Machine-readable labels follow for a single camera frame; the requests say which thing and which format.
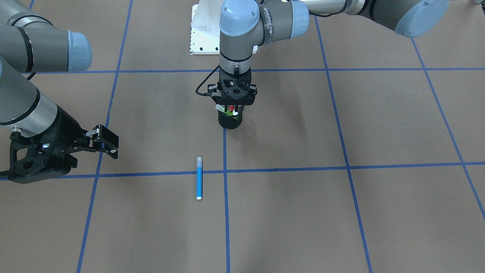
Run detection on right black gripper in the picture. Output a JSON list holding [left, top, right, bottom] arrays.
[[45, 107, 119, 167]]

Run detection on blue highlighter pen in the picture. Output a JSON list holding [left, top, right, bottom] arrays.
[[196, 157, 203, 200]]

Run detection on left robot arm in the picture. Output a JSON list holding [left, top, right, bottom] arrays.
[[219, 0, 449, 78]]

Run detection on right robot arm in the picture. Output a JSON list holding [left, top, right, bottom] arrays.
[[1, 0, 92, 152]]

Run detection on green highlighter pen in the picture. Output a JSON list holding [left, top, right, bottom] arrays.
[[215, 104, 227, 113]]

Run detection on black mesh pen cup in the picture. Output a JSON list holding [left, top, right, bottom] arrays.
[[217, 105, 244, 130]]

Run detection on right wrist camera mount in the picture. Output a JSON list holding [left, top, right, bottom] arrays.
[[1, 132, 78, 184]]

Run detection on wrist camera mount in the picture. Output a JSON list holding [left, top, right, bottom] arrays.
[[1, 132, 78, 184], [207, 69, 258, 105]]

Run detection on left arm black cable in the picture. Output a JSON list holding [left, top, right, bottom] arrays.
[[196, 64, 221, 97]]

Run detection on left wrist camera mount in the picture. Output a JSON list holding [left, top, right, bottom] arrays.
[[207, 69, 258, 105]]

